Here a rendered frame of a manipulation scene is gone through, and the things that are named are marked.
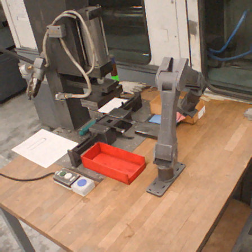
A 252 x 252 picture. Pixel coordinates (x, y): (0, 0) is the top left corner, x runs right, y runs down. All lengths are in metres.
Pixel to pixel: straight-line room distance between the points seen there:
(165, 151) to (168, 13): 0.93
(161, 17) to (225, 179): 1.04
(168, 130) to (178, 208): 0.28
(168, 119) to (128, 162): 0.32
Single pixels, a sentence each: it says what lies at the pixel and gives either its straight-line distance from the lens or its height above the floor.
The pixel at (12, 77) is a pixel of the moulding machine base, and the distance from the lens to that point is 4.60.
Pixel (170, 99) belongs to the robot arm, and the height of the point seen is 1.22.
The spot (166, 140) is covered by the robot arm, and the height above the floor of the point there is 1.08.
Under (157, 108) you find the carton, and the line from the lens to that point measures 1.60.
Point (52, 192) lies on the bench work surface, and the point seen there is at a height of 0.90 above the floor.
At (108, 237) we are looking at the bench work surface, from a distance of 1.09.
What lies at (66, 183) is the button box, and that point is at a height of 0.93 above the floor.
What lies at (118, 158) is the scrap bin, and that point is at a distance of 1.37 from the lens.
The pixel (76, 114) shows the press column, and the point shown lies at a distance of 1.63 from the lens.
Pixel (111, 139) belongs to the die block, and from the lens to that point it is 1.47.
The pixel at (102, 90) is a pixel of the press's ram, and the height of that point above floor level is 1.17.
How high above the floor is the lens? 1.74
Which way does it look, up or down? 32 degrees down
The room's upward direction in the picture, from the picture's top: 11 degrees counter-clockwise
